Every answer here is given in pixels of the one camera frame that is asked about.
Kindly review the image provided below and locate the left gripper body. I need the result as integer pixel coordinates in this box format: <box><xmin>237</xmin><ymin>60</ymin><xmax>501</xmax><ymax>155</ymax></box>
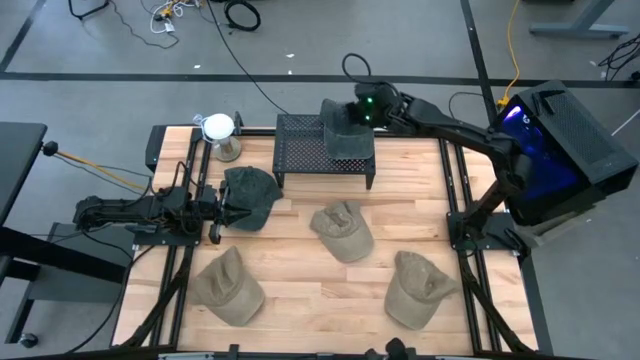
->
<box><xmin>198</xmin><ymin>180</ymin><xmax>232</xmax><ymax>246</ymax></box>

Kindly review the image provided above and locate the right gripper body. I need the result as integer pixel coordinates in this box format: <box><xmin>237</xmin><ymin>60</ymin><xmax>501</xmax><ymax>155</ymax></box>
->
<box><xmin>352</xmin><ymin>81</ymin><xmax>404</xmax><ymax>129</ymax></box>

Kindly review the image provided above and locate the dark green baseball cap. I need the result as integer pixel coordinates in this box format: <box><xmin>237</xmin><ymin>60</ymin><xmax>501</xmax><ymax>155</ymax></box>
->
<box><xmin>223</xmin><ymin>165</ymin><xmax>284</xmax><ymax>233</ymax></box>
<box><xmin>319</xmin><ymin>98</ymin><xmax>376</xmax><ymax>161</ymax></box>

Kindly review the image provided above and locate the beige baseball cap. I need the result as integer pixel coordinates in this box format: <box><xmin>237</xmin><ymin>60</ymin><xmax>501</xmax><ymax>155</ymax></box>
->
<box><xmin>383</xmin><ymin>249</ymin><xmax>460</xmax><ymax>332</ymax></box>
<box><xmin>308</xmin><ymin>199</ymin><xmax>376</xmax><ymax>264</ymax></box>
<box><xmin>192</xmin><ymin>244</ymin><xmax>266</xmax><ymax>328</ymax></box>

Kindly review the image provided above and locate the black perforated metal rack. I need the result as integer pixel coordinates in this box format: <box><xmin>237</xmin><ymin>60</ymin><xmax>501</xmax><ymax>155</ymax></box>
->
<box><xmin>271</xmin><ymin>113</ymin><xmax>377</xmax><ymax>191</ymax></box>

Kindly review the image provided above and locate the white desk lamp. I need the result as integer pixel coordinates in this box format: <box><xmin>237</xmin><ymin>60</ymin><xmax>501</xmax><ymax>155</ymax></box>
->
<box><xmin>202</xmin><ymin>112</ymin><xmax>243</xmax><ymax>164</ymax></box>

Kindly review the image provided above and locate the grey floor plate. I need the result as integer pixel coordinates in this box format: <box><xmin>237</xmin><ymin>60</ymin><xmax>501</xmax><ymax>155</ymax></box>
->
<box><xmin>28</xmin><ymin>221</ymin><xmax>137</xmax><ymax>305</ymax></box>

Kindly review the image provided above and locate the black computer tower blue light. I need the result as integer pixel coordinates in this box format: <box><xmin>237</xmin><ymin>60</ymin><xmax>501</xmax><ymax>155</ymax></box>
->
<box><xmin>486</xmin><ymin>78</ymin><xmax>640</xmax><ymax>227</ymax></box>

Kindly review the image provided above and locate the grey desk foot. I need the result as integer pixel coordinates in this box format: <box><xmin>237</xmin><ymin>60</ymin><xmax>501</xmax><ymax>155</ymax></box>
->
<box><xmin>528</xmin><ymin>0</ymin><xmax>631</xmax><ymax>40</ymax></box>

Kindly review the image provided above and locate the black desk top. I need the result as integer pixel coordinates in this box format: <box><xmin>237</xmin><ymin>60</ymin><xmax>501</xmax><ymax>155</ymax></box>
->
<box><xmin>0</xmin><ymin>121</ymin><xmax>49</xmax><ymax>226</ymax></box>

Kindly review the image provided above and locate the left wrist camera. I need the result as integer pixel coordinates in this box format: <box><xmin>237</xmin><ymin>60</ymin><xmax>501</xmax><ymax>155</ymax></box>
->
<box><xmin>197</xmin><ymin>185</ymin><xmax>219</xmax><ymax>207</ymax></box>

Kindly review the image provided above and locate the black right arm cable loop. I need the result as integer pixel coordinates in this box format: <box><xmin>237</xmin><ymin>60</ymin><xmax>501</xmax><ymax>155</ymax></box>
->
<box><xmin>341</xmin><ymin>52</ymin><xmax>401</xmax><ymax>99</ymax></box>

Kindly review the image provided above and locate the thin black floor cable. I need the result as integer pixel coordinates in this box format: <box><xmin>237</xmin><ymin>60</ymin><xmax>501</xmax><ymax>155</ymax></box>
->
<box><xmin>107</xmin><ymin>0</ymin><xmax>180</xmax><ymax>50</ymax></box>
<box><xmin>447</xmin><ymin>90</ymin><xmax>485</xmax><ymax>132</ymax></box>

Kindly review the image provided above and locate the black aluminium table frame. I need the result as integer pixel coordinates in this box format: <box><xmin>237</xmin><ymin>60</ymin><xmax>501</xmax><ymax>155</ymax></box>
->
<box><xmin>110</xmin><ymin>123</ymin><xmax>555</xmax><ymax>360</ymax></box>

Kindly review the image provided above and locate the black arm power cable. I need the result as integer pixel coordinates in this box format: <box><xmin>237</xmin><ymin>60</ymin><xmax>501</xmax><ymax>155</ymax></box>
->
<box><xmin>64</xmin><ymin>244</ymin><xmax>156</xmax><ymax>354</ymax></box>

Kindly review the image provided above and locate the long black floor cable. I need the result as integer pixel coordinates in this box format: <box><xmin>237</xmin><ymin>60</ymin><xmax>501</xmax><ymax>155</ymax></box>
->
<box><xmin>206</xmin><ymin>0</ymin><xmax>291</xmax><ymax>116</ymax></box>

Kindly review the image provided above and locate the orange cable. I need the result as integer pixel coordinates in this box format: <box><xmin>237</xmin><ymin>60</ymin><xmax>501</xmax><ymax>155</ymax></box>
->
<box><xmin>54</xmin><ymin>149</ymin><xmax>151</xmax><ymax>192</ymax></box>

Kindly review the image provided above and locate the yellow power cable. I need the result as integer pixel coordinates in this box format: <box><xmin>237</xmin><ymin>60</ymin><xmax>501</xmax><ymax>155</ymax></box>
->
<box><xmin>496</xmin><ymin>0</ymin><xmax>522</xmax><ymax>109</ymax></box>

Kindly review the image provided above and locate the coiled black cable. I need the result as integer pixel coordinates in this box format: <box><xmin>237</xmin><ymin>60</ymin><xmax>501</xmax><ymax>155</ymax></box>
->
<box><xmin>223</xmin><ymin>0</ymin><xmax>262</xmax><ymax>33</ymax></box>

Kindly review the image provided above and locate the black desk frame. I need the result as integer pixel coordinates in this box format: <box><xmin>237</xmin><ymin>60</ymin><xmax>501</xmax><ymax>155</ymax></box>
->
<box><xmin>0</xmin><ymin>224</ymin><xmax>129</xmax><ymax>346</ymax></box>

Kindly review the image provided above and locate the white cable bundle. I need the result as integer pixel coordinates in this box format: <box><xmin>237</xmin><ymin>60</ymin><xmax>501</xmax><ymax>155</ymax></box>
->
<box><xmin>148</xmin><ymin>0</ymin><xmax>201</xmax><ymax>35</ymax></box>

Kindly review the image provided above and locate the black cable bundle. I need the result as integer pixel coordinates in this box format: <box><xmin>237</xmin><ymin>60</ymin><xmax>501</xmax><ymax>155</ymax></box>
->
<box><xmin>597</xmin><ymin>32</ymin><xmax>640</xmax><ymax>84</ymax></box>

